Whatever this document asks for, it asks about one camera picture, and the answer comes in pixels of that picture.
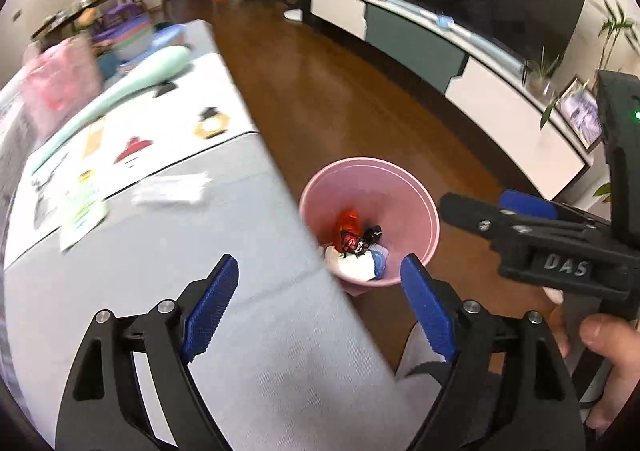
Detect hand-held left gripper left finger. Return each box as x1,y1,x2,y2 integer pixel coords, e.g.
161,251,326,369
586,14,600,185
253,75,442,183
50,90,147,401
55,254,240,451

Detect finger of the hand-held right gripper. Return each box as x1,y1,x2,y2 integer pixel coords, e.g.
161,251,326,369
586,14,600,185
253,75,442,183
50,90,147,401
438,192,507,238
498,189,559,222

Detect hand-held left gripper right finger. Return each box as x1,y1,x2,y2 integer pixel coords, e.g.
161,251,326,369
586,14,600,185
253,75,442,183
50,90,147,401
400,253,586,451

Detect pink trash bin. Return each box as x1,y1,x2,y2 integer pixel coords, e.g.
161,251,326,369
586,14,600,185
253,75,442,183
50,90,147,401
298,157,441,297

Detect person's right hand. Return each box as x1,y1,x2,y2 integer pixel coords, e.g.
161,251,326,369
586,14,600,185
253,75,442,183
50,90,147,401
541,287,640,443

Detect framed picture on cabinet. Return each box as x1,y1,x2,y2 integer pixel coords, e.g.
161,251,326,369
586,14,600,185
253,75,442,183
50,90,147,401
556,78,604,155

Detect white green television cabinet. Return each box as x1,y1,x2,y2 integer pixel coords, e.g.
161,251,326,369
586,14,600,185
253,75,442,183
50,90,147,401
309,0,594,203

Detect clear plastic packaging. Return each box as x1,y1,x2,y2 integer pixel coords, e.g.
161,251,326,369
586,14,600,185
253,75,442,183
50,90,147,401
131,172,211,207

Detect small leafy plant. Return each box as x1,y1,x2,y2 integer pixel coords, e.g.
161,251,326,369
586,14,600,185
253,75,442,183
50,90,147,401
521,45,564,93

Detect green snack packet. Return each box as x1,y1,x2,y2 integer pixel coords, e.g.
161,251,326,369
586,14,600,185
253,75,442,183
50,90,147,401
58,170,109,253

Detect white printed blanket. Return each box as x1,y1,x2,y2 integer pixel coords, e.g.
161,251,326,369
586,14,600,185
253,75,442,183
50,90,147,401
0,51,262,273

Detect tall leafy houseplant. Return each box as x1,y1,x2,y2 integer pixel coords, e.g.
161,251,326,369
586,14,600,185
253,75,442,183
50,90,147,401
596,0,640,78

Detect mint green long pillow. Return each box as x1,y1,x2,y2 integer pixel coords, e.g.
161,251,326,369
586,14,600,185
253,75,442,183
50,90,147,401
31,44,192,170

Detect pink plastic bag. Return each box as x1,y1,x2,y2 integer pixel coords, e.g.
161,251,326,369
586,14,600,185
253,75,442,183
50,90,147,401
21,35,104,128

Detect stack of plastic basins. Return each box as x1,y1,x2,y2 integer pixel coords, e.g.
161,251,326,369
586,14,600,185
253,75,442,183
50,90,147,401
91,5,187,78

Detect dark dining table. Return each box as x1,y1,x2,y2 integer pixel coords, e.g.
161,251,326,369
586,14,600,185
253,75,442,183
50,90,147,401
29,0,144,40

